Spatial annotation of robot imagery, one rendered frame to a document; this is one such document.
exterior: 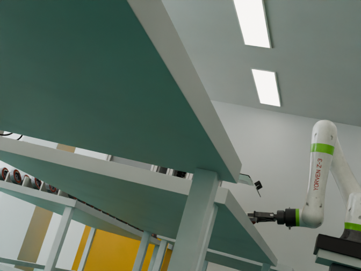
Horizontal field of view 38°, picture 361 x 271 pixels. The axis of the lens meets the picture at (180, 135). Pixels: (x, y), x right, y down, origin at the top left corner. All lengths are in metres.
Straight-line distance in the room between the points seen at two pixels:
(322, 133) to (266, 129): 5.67
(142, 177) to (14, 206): 4.96
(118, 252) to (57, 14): 5.89
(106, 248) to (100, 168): 4.79
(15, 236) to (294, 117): 4.52
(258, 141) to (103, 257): 3.21
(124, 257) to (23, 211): 1.32
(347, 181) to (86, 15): 2.34
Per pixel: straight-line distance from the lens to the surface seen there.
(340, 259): 2.50
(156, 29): 0.61
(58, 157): 1.82
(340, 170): 2.83
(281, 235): 7.94
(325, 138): 2.69
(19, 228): 6.49
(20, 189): 3.90
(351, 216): 2.63
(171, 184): 1.65
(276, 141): 8.27
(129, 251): 6.40
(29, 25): 0.69
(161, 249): 4.33
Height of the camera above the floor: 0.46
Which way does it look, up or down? 14 degrees up
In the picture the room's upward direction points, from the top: 16 degrees clockwise
